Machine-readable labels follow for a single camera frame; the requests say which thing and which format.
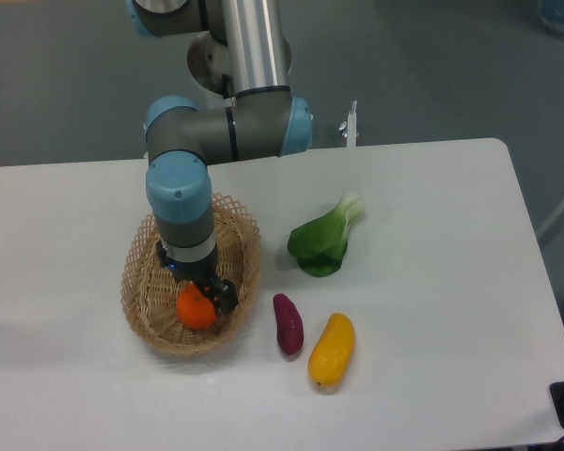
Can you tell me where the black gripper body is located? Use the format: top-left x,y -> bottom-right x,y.
155,240 -> 218,283

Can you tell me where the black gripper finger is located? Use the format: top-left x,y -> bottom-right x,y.
205,276 -> 239,316

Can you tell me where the orange fruit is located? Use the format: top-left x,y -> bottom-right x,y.
176,283 -> 217,329

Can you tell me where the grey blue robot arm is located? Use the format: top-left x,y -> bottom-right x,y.
127,1 -> 312,316

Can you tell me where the woven wicker basket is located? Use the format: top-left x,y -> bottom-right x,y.
121,193 -> 260,356

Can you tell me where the purple sweet potato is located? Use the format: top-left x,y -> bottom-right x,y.
273,293 -> 304,356

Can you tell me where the green bok choy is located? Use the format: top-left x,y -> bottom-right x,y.
287,193 -> 365,278

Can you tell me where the yellow mango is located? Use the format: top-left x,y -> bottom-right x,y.
307,313 -> 356,387

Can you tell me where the blue object top right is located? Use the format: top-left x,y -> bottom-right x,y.
535,0 -> 564,39

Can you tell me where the white bracket with bolt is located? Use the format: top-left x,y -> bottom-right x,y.
338,100 -> 359,148

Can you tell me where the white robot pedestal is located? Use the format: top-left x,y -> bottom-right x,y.
187,31 -> 292,107

